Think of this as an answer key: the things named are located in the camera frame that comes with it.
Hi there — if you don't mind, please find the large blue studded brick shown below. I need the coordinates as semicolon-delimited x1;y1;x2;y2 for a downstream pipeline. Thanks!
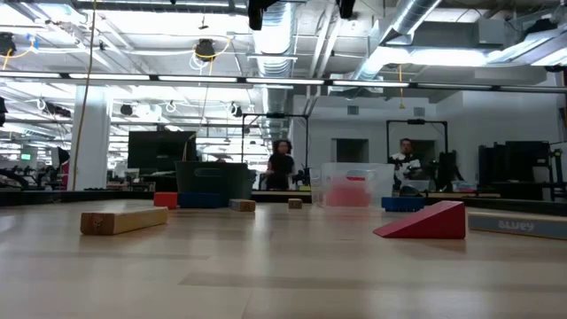
176;191;224;210

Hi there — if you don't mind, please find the red wedge block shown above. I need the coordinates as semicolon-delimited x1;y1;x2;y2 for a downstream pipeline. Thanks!
372;200;467;241

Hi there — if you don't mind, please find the long ceiling light bar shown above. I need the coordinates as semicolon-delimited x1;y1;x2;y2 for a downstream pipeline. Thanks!
0;70;567;95

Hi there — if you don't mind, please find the person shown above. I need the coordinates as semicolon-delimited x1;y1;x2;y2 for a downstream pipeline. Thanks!
388;137;423;190
264;138;297;191

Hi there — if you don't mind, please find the large black monitor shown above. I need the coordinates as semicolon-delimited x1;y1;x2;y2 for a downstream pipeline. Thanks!
127;130;198;172

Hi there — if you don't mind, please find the teal plastic bin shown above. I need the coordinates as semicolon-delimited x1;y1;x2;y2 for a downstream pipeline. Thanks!
175;160;257;208

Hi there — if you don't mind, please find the clear labelled plastic bin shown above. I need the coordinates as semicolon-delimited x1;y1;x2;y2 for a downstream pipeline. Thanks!
309;162;395;209

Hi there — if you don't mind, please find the white column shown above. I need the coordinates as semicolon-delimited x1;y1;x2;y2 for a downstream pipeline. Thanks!
66;86;112;191

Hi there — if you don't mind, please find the black cabinet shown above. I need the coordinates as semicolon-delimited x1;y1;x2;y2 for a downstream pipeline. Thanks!
477;140;551;183

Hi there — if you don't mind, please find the black ceiling cable reel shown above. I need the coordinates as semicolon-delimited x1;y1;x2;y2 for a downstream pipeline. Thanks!
194;38;217;62

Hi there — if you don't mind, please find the silver ventilation duct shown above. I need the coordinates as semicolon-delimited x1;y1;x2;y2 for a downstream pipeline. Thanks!
353;0;444;81

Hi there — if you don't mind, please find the black station frame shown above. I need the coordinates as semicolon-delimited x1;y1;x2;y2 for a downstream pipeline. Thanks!
241;113;310;187
385;118;449;178

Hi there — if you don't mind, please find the yellow hanging cord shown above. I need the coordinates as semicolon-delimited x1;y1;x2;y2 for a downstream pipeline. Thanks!
70;0;98;192

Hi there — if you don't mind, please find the black table frame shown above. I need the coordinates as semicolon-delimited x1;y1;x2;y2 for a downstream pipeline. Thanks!
0;189;567;218

